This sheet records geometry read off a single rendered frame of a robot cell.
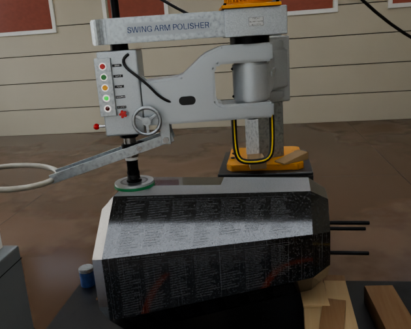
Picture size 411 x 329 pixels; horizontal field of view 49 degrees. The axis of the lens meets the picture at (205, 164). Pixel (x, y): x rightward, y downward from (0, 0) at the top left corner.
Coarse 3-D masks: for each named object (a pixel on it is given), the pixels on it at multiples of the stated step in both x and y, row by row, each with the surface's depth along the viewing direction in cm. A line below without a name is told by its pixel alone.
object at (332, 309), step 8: (320, 288) 241; (304, 296) 234; (312, 296) 234; (320, 296) 233; (304, 304) 227; (312, 304) 227; (320, 304) 226; (328, 304) 226; (336, 304) 226; (344, 304) 225; (328, 312) 220; (336, 312) 220; (344, 312) 219; (320, 320) 214; (328, 320) 214; (336, 320) 214; (344, 320) 215; (320, 328) 208; (328, 328) 208; (336, 328) 208
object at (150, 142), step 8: (152, 136) 248; (160, 136) 237; (136, 144) 237; (144, 144) 237; (152, 144) 238; (160, 144) 238; (104, 152) 249; (112, 152) 249; (120, 152) 238; (128, 152) 238; (136, 152) 238; (88, 160) 250; (96, 160) 239; (104, 160) 239; (112, 160) 239; (64, 168) 251; (72, 168) 240; (80, 168) 240; (88, 168) 240; (56, 176) 241; (64, 176) 241; (72, 176) 241
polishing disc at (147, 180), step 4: (140, 176) 256; (144, 176) 255; (148, 176) 255; (120, 180) 251; (124, 180) 251; (144, 180) 248; (148, 180) 247; (152, 180) 247; (116, 184) 244; (120, 184) 244; (124, 184) 243; (128, 184) 243; (132, 184) 242; (136, 184) 242; (140, 184) 241; (144, 184) 241; (148, 184) 243; (120, 188) 241; (124, 188) 240; (128, 188) 239; (132, 188) 239; (136, 188) 239
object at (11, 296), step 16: (0, 256) 179; (16, 256) 186; (0, 272) 175; (16, 272) 186; (0, 288) 174; (16, 288) 186; (0, 304) 174; (16, 304) 185; (0, 320) 174; (16, 320) 185; (32, 320) 197
